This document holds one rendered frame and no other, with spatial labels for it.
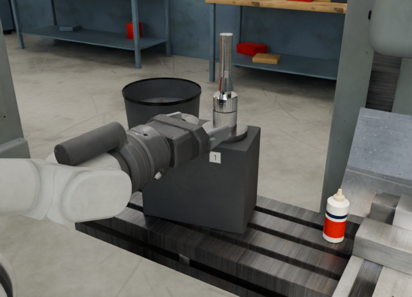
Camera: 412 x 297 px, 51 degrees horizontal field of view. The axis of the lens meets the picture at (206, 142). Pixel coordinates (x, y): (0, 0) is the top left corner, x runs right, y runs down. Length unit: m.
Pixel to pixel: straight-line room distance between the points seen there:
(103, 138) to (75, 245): 1.85
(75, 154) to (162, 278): 1.63
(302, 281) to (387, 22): 0.44
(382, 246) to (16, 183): 0.53
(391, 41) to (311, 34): 4.56
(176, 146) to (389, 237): 0.36
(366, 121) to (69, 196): 0.78
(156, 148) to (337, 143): 0.64
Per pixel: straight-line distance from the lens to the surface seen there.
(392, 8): 0.60
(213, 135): 0.71
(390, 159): 1.11
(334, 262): 0.85
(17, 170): 0.52
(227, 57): 0.79
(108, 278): 2.19
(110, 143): 0.60
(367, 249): 0.75
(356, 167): 1.12
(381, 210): 0.84
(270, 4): 4.40
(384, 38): 0.61
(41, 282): 2.26
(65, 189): 0.53
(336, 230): 0.88
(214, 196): 0.85
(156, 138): 0.65
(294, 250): 0.86
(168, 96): 2.88
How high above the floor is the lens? 1.45
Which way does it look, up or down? 25 degrees down
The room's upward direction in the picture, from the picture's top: straight up
